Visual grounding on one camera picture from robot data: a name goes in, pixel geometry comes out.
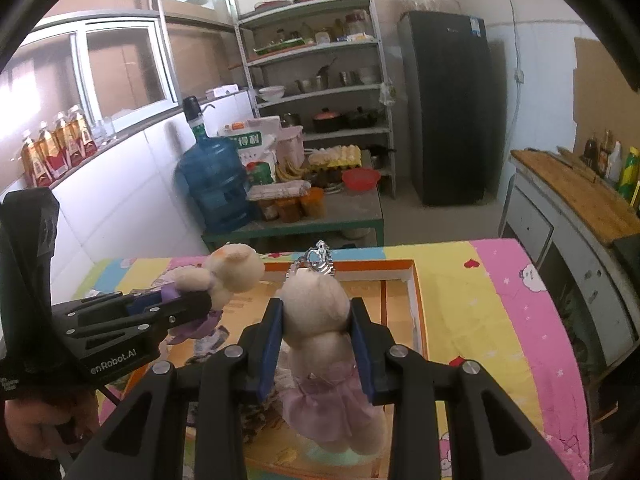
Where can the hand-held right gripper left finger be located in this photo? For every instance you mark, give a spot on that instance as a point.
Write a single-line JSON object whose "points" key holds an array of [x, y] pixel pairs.
{"points": [[267, 350]]}

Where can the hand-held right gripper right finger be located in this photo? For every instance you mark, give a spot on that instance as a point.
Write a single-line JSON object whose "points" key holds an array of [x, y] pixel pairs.
{"points": [[362, 355]]}

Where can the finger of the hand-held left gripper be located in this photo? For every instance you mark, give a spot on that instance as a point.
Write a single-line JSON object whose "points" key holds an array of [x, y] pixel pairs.
{"points": [[190, 307], [147, 299]]}

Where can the teddy bear purple dress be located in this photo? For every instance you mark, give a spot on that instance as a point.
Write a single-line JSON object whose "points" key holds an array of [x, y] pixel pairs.
{"points": [[235, 267]]}

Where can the teddy bear pink dress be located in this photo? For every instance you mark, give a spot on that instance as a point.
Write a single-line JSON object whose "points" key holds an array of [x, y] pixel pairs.
{"points": [[315, 310]]}

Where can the gold cardboard box orange rim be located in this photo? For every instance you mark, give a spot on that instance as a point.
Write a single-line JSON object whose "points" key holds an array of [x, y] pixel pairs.
{"points": [[395, 300]]}

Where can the person's left hand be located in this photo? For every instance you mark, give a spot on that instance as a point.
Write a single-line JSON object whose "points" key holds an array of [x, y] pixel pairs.
{"points": [[35, 425]]}

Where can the blue water jug with pump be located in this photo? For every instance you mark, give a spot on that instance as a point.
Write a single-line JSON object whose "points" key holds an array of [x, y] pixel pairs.
{"points": [[215, 180]]}

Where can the low grey table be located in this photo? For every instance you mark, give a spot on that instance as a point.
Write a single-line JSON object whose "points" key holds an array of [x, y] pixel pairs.
{"points": [[340, 210]]}

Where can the colourful cartoon printed blanket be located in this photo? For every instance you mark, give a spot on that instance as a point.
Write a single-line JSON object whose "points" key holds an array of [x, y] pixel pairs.
{"points": [[510, 320]]}

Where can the bunch of bananas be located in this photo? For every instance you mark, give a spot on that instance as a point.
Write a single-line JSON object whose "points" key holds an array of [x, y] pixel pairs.
{"points": [[290, 171]]}

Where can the clear drinking glass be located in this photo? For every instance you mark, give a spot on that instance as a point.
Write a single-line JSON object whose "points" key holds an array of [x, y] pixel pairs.
{"points": [[102, 131]]}

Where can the white flour sack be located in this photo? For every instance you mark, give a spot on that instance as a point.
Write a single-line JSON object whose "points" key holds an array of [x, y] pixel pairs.
{"points": [[250, 145]]}

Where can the red plastic bowl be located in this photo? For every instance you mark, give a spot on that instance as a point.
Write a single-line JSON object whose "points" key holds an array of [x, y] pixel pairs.
{"points": [[360, 180]]}

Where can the pink plastic bag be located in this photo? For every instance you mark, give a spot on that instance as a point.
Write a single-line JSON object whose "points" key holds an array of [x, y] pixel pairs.
{"points": [[290, 147]]}

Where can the egg tray with eggs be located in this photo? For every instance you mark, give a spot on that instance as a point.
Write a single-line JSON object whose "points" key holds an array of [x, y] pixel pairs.
{"points": [[334, 156]]}

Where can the grey kitchen cabinet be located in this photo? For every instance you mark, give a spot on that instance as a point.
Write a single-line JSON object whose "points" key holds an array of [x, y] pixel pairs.
{"points": [[550, 240]]}

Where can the stack of white bowls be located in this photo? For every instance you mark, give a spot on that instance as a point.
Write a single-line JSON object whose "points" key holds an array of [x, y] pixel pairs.
{"points": [[271, 93]]}

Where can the black pot red lid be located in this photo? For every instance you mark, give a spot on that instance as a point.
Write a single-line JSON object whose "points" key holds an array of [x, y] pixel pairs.
{"points": [[327, 121]]}

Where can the black wok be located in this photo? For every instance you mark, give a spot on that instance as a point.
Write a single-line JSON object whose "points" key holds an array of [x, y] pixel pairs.
{"points": [[362, 117]]}

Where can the steel bowl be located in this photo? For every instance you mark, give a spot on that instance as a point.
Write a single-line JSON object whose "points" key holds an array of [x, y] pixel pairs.
{"points": [[310, 85]]}

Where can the black refrigerator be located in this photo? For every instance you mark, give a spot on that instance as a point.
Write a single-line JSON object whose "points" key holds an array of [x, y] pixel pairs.
{"points": [[445, 110]]}

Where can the wooden cutting board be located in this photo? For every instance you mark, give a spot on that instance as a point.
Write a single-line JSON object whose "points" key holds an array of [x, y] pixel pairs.
{"points": [[575, 195]]}

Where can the black induction cooker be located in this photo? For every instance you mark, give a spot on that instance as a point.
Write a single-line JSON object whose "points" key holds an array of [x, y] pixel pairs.
{"points": [[627, 249]]}

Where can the kitchen knife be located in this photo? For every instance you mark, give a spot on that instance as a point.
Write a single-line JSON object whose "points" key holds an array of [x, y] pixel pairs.
{"points": [[577, 162]]}

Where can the grey metal shelf rack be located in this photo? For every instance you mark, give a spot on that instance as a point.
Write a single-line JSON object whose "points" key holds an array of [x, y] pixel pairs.
{"points": [[320, 49]]}

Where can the dark sauce bottle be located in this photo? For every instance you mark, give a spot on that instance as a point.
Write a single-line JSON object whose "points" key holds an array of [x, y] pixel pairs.
{"points": [[606, 147], [591, 155]]}

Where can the white plastic bottle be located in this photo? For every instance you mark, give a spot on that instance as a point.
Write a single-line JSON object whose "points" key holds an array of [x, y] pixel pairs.
{"points": [[614, 165]]}

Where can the green yellow bottle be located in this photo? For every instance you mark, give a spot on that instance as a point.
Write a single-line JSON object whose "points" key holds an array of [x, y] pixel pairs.
{"points": [[630, 172]]}

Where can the white frame sliding window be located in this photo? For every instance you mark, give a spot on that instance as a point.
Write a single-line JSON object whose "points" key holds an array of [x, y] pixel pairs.
{"points": [[80, 60]]}

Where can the wall power outlet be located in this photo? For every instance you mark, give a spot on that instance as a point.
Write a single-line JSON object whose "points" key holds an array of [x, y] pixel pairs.
{"points": [[520, 77]]}

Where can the cardboard wall panel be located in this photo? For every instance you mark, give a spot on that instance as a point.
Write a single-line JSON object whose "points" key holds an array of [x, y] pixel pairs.
{"points": [[607, 90]]}

